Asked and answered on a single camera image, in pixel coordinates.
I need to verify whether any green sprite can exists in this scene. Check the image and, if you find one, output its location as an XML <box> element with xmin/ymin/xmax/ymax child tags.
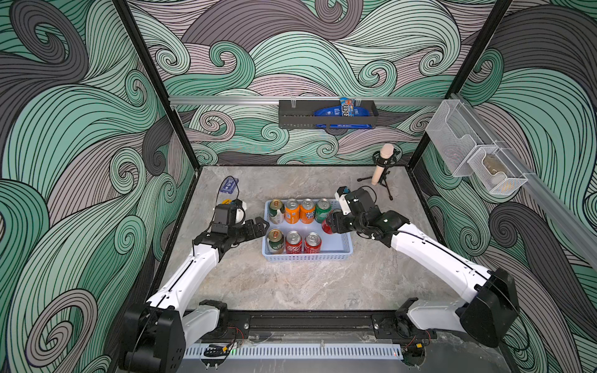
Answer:
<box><xmin>315</xmin><ymin>198</ymin><xmax>332</xmax><ymax>223</ymax></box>

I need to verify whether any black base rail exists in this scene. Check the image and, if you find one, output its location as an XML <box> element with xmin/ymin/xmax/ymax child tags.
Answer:
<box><xmin>202</xmin><ymin>310</ymin><xmax>467</xmax><ymax>342</ymax></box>

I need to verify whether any aluminium wall rail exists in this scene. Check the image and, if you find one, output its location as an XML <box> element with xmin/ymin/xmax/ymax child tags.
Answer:
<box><xmin>169</xmin><ymin>95</ymin><xmax>444</xmax><ymax>107</ymax></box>
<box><xmin>449</xmin><ymin>93</ymin><xmax>596</xmax><ymax>270</ymax></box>

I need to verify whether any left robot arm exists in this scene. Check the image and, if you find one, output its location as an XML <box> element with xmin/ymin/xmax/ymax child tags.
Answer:
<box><xmin>118</xmin><ymin>200</ymin><xmax>270</xmax><ymax>372</ymax></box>

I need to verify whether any small clear wall bin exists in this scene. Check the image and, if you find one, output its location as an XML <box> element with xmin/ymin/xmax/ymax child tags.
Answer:
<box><xmin>467</xmin><ymin>145</ymin><xmax>528</xmax><ymax>196</ymax></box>

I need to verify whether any beige microphone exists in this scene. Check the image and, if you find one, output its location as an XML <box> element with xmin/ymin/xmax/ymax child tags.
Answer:
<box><xmin>371</xmin><ymin>143</ymin><xmax>396</xmax><ymax>186</ymax></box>

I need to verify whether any black microphone tripod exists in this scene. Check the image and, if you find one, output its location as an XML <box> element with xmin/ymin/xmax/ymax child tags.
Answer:
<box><xmin>357</xmin><ymin>150</ymin><xmax>398</xmax><ymax>200</ymax></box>

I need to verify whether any blue card box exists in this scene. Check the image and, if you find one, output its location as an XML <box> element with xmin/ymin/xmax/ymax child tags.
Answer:
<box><xmin>219</xmin><ymin>176</ymin><xmax>238</xmax><ymax>194</ymax></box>

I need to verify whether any orange can back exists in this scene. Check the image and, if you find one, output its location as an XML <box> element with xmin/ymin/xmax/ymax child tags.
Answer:
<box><xmin>285</xmin><ymin>199</ymin><xmax>300</xmax><ymax>225</ymax></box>
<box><xmin>300</xmin><ymin>198</ymin><xmax>316</xmax><ymax>225</ymax></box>

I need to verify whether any large clear wall bin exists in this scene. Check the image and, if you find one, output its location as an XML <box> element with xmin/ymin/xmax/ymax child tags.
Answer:
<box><xmin>426</xmin><ymin>99</ymin><xmax>480</xmax><ymax>177</ymax></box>

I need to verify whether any aluminium wall rail back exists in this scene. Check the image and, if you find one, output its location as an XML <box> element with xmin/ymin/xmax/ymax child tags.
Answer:
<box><xmin>169</xmin><ymin>95</ymin><xmax>444</xmax><ymax>107</ymax></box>

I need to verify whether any green white can back-left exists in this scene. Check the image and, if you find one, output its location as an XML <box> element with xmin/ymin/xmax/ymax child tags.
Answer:
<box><xmin>267</xmin><ymin>199</ymin><xmax>285</xmax><ymax>225</ymax></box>

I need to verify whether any red cola can front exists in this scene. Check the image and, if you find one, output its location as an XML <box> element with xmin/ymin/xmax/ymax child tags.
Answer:
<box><xmin>285</xmin><ymin>231</ymin><xmax>303</xmax><ymax>254</ymax></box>

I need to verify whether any light blue plastic basket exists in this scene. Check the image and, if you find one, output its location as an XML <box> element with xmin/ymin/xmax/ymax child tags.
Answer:
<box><xmin>262</xmin><ymin>200</ymin><xmax>353</xmax><ymax>262</ymax></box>

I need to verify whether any red cola can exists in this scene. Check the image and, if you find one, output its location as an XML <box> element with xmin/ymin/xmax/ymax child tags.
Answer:
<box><xmin>285</xmin><ymin>231</ymin><xmax>303</xmax><ymax>254</ymax></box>
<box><xmin>322</xmin><ymin>221</ymin><xmax>333</xmax><ymax>235</ymax></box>

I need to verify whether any green gold can front-left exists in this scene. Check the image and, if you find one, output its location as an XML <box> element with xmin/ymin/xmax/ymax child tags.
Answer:
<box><xmin>267</xmin><ymin>228</ymin><xmax>285</xmax><ymax>254</ymax></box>

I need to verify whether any black wall shelf basket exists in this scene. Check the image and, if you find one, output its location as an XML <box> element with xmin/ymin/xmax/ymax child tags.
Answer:
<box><xmin>278</xmin><ymin>100</ymin><xmax>379</xmax><ymax>129</ymax></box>

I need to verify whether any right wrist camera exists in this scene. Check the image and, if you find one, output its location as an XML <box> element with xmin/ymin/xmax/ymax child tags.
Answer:
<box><xmin>334</xmin><ymin>186</ymin><xmax>355</xmax><ymax>215</ymax></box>

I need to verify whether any blue snack packet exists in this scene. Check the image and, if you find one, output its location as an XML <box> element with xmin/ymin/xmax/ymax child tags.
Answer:
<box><xmin>313</xmin><ymin>98</ymin><xmax>373</xmax><ymax>129</ymax></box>

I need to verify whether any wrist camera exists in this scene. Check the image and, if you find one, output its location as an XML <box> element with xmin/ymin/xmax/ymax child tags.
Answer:
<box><xmin>334</xmin><ymin>186</ymin><xmax>355</xmax><ymax>215</ymax></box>
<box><xmin>232</xmin><ymin>199</ymin><xmax>247</xmax><ymax>224</ymax></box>

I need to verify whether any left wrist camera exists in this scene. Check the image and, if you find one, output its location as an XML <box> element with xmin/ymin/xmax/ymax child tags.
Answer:
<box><xmin>232</xmin><ymin>199</ymin><xmax>247</xmax><ymax>224</ymax></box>

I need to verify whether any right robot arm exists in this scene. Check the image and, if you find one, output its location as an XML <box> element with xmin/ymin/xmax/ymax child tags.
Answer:
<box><xmin>326</xmin><ymin>203</ymin><xmax>519</xmax><ymax>348</ymax></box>

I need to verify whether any white perforated cable tray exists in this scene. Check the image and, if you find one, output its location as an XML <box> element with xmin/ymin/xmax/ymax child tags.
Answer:
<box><xmin>183</xmin><ymin>343</ymin><xmax>404</xmax><ymax>361</ymax></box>

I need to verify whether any aluminium wall rail right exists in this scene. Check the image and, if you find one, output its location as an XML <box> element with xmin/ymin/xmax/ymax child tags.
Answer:
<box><xmin>449</xmin><ymin>93</ymin><xmax>596</xmax><ymax>270</ymax></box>

